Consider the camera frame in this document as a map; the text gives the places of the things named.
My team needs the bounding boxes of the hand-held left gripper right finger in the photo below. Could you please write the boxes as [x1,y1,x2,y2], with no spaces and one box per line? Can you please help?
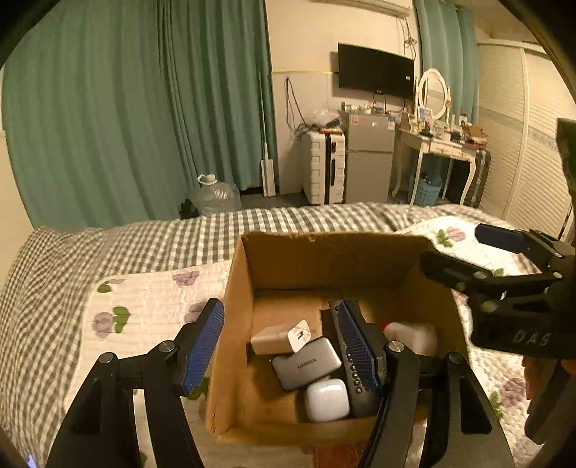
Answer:
[335,299,516,468]

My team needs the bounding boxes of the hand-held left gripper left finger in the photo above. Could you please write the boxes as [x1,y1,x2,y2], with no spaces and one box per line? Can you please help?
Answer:
[45,298,226,468]

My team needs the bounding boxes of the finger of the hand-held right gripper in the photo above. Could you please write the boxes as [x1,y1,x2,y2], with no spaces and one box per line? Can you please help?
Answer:
[420,249,505,296]
[474,224,573,267]

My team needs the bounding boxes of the dark grey remote control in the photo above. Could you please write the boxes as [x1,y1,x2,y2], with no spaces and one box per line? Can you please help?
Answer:
[328,299,388,418]

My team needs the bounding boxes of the brown cardboard box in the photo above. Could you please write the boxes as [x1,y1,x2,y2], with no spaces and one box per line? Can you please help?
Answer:
[204,230,473,447]

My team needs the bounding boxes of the grey power adapter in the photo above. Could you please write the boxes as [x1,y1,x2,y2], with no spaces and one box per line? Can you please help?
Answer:
[271,337,343,392]

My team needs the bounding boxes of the white rounded box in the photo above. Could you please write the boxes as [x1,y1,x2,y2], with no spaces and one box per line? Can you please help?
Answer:
[382,320,438,357]

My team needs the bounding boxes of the dark hard suitcase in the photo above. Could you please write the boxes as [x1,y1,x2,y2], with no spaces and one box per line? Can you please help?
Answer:
[463,148,492,209]

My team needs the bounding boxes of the white earbuds case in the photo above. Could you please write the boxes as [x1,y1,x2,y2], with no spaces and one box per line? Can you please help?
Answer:
[305,378,351,423]

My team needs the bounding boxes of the white floral quilt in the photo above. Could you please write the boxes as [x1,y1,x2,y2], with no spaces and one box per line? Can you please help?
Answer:
[63,216,543,468]

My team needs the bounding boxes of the blue laundry basket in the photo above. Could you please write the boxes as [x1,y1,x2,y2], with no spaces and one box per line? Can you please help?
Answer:
[408,170,444,206]

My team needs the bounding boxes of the white louvred wardrobe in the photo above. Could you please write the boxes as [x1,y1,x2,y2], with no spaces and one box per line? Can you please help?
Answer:
[476,40,576,241]

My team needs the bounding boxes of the white vanity table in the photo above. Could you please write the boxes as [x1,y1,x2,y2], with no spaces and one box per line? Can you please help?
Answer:
[390,127,480,206]

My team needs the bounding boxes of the silver small fridge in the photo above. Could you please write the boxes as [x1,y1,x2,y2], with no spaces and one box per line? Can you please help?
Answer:
[344,112,397,204]

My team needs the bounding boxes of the clear large water bottle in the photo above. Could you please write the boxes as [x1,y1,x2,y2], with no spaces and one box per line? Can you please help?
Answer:
[189,174,243,217]

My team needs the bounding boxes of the white oval vanity mirror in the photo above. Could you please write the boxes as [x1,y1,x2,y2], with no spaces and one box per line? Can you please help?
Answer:
[416,68,453,120]

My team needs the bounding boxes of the white hard suitcase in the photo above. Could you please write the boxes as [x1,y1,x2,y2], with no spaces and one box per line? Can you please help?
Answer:
[301,130,347,206]

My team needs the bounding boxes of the white flat mop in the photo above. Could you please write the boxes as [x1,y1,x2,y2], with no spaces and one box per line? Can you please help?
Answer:
[257,69,276,197]

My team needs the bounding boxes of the clear plastic bag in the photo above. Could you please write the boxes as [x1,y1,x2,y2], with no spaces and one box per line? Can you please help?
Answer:
[306,108,343,132]

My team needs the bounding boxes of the narrow green curtain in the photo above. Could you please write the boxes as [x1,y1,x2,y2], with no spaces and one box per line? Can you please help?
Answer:
[414,0,480,123]

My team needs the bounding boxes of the wide green curtain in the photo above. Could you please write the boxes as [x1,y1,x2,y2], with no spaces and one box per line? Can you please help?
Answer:
[2,0,277,228]

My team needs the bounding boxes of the cream wall charger with plug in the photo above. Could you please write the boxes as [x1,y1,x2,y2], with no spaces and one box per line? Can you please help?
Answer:
[250,319,312,357]

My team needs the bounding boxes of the black wall television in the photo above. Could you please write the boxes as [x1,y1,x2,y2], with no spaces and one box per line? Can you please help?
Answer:
[337,43,415,101]

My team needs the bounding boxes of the hanging wall cables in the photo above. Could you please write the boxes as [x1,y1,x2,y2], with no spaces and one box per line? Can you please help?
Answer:
[284,76,307,137]

